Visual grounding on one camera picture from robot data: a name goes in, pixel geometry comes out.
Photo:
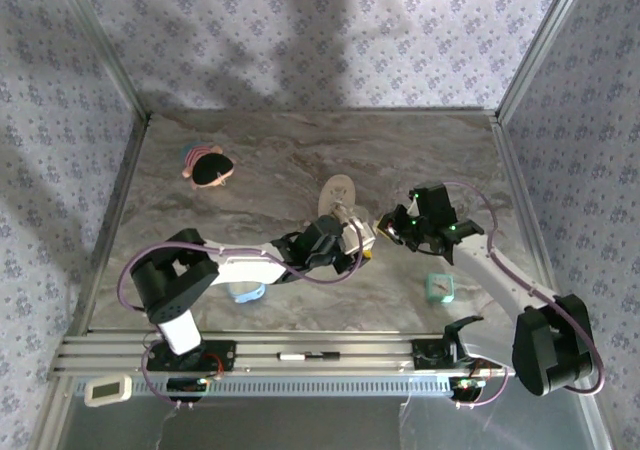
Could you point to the white shoelace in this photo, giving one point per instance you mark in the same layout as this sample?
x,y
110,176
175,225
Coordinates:
x,y
341,206

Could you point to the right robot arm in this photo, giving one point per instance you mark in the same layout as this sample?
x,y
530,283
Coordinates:
x,y
500,285

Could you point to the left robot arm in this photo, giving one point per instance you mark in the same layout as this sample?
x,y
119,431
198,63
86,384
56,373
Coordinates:
x,y
240,270

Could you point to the teal square alarm clock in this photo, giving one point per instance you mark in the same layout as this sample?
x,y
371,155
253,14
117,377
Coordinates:
x,y
440,288

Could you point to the blue square container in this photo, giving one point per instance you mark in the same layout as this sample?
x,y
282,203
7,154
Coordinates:
x,y
247,295

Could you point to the black and white marker pen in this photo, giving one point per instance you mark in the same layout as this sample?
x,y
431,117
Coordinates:
x,y
307,356

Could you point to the plush doll with black hair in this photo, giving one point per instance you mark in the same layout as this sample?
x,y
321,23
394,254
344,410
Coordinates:
x,y
210,169

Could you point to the right controller circuit board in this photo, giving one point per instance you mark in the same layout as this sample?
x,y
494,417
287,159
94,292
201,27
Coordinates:
x,y
467,385

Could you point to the controller circuit board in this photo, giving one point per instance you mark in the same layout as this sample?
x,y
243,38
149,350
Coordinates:
x,y
187,386
467,385

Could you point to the left controller circuit board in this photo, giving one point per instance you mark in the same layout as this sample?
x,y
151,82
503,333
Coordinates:
x,y
187,386

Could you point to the white digital timer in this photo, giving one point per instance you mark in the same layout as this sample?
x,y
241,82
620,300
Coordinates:
x,y
107,391

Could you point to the aluminium mounting rail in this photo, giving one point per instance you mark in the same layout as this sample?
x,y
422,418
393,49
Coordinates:
x,y
350,346

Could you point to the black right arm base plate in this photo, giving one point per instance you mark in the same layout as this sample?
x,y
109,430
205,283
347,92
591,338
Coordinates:
x,y
430,355

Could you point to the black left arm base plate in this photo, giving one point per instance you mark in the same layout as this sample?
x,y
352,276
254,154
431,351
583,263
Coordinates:
x,y
222,355

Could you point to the aluminium frame post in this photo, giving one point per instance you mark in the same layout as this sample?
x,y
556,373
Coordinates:
x,y
540,45
107,50

